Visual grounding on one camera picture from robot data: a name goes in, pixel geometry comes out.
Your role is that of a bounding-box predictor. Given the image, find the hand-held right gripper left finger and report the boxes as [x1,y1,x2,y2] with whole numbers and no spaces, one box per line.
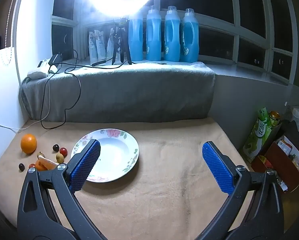
[17,139,107,240]

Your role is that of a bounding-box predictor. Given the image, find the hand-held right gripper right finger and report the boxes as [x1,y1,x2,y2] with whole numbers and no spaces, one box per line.
[196,141,285,240]

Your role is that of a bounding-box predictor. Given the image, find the floral white plate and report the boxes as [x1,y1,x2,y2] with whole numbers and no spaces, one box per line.
[71,128,139,183]

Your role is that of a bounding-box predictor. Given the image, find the large orange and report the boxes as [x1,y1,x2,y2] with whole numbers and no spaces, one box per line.
[20,134,37,155]

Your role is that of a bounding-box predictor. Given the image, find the green drink carton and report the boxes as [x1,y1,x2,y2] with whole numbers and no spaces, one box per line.
[242,107,273,163]

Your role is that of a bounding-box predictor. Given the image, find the beige blanket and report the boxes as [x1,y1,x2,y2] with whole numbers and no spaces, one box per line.
[0,117,255,240]

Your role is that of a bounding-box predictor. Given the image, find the brown cardboard box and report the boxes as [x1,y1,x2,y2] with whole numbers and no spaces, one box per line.
[251,120,299,193]

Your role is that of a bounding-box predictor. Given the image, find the grey blanket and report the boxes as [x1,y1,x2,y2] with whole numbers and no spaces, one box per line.
[20,61,216,130]

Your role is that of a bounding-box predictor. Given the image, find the white power strip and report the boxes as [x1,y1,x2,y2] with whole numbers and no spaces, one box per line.
[28,59,59,79]

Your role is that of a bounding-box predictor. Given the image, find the black power adapter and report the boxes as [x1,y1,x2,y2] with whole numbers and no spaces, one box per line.
[48,54,62,65]

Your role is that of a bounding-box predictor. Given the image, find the white printed pouch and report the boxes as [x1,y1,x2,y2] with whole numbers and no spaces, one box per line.
[89,31,99,60]
[95,29,107,58]
[107,29,116,57]

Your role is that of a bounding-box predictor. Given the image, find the blue detergent bottle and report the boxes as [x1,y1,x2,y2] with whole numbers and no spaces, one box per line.
[164,5,181,62]
[181,8,199,63]
[128,17,144,61]
[146,5,162,61]

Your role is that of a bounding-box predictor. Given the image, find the black tripod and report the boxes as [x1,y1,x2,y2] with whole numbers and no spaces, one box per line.
[112,17,133,65]

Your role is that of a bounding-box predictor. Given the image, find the thin white cable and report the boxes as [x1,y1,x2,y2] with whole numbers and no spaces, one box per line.
[0,72,52,132]

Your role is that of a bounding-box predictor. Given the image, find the black cable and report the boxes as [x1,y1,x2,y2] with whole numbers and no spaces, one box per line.
[40,49,130,130]

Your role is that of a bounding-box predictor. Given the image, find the white window frame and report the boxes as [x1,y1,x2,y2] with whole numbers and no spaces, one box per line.
[51,0,299,80]

